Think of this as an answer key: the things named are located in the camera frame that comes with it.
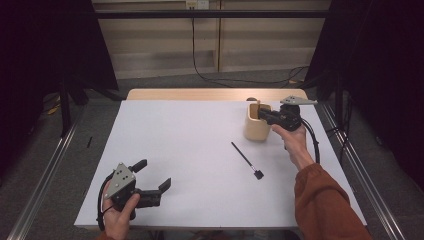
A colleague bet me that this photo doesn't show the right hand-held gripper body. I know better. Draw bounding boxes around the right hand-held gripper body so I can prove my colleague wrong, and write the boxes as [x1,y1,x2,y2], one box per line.
[266,95,318,132]

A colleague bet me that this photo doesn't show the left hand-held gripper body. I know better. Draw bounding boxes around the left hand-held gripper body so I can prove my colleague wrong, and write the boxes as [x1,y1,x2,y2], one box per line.
[104,162,163,221]

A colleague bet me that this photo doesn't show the cream pen holder cup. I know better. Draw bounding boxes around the cream pen holder cup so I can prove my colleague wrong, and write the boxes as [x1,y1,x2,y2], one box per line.
[243,102,273,142]

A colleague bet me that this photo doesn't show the black makeup brush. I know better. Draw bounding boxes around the black makeup brush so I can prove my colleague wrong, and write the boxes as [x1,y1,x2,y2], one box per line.
[230,141,265,181]

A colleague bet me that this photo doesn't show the person's right hand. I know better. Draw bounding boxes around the person's right hand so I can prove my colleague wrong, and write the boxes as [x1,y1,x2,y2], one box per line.
[271,123,316,171]

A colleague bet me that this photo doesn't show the person's left hand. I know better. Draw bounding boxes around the person's left hand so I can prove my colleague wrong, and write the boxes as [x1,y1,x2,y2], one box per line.
[101,193,142,236]

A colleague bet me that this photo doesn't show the black curtain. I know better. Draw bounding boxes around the black curtain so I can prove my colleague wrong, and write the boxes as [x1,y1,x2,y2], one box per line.
[304,0,424,191]
[0,0,120,181]

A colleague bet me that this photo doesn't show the black horizontal bar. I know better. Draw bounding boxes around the black horizontal bar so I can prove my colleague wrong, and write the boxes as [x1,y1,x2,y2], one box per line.
[94,9,329,20]

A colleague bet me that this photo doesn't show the left hand-held gripper cable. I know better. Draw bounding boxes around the left hand-held gripper cable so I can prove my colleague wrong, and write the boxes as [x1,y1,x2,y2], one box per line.
[96,172,116,232]

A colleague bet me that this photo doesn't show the hand-held gripper cable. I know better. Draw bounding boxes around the hand-held gripper cable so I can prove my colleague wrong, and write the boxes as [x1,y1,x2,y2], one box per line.
[96,172,116,232]
[299,118,321,165]

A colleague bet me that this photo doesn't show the right hand-held gripper cable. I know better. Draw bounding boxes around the right hand-held gripper cable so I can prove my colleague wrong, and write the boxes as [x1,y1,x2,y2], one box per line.
[299,118,321,165]

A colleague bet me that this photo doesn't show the aluminium frame rail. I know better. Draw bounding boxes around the aluminium frame rail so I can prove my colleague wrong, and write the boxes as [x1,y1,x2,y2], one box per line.
[319,101,407,240]
[6,105,88,240]

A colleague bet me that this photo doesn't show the black wall cable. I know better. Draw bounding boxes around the black wall cable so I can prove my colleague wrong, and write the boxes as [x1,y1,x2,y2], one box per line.
[190,7,311,88]

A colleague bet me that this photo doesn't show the white wall socket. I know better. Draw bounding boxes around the white wall socket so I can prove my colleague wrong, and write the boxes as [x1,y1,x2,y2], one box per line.
[185,0,210,10]

